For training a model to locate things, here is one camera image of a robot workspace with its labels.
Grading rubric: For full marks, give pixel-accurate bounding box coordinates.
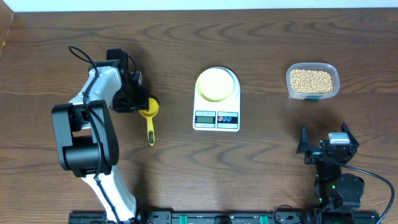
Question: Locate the yellow measuring scoop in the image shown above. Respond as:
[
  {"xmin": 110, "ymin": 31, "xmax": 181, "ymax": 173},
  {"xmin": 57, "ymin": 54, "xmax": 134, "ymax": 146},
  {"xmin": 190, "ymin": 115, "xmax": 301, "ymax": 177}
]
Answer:
[{"xmin": 139, "ymin": 98, "xmax": 159, "ymax": 146}]

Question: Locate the yellow bowl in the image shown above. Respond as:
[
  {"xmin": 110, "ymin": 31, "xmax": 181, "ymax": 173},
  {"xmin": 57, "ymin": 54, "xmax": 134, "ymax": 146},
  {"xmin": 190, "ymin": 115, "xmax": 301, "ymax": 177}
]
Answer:
[{"xmin": 196, "ymin": 67, "xmax": 234, "ymax": 102}]

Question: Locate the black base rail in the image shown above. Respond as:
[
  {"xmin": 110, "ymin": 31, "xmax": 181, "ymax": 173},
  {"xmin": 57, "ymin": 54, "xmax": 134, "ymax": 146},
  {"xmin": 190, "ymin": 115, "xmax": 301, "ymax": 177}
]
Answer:
[{"xmin": 67, "ymin": 211, "xmax": 379, "ymax": 224}]

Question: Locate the pile of soybeans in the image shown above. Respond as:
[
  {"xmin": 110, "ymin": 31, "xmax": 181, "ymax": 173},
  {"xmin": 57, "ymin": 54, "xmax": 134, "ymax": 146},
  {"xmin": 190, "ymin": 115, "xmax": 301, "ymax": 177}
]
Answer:
[{"xmin": 290, "ymin": 69, "xmax": 333, "ymax": 94}]

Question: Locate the white digital kitchen scale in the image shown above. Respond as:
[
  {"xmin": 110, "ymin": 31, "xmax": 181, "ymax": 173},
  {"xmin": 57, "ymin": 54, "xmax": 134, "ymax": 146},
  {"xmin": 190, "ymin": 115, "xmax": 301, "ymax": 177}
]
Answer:
[{"xmin": 192, "ymin": 67, "xmax": 241, "ymax": 132}]

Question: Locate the green label tape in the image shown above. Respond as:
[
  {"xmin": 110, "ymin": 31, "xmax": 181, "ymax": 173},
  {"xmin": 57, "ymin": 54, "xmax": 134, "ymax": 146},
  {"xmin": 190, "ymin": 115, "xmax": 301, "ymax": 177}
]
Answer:
[{"xmin": 304, "ymin": 98, "xmax": 319, "ymax": 103}]

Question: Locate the clear plastic container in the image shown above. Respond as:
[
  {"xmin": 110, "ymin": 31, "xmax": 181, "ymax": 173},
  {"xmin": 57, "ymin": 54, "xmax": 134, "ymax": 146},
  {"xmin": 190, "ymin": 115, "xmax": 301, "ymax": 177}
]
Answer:
[{"xmin": 286, "ymin": 62, "xmax": 340, "ymax": 101}]

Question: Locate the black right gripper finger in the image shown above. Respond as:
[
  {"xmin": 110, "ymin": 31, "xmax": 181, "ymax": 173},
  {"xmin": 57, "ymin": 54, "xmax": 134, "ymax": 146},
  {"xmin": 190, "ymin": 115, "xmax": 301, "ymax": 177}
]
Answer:
[
  {"xmin": 341, "ymin": 122, "xmax": 359, "ymax": 146},
  {"xmin": 296, "ymin": 124, "xmax": 308, "ymax": 154}
]

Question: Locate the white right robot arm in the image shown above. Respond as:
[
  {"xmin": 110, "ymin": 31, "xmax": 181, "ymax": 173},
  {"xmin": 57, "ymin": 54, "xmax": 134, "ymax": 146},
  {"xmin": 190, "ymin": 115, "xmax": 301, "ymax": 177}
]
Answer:
[{"xmin": 296, "ymin": 123, "xmax": 364, "ymax": 224}]

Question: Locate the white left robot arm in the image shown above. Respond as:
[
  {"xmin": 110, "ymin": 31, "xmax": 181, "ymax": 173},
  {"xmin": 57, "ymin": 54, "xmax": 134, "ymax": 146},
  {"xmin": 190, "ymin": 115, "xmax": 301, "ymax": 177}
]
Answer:
[{"xmin": 52, "ymin": 45, "xmax": 149, "ymax": 223}]

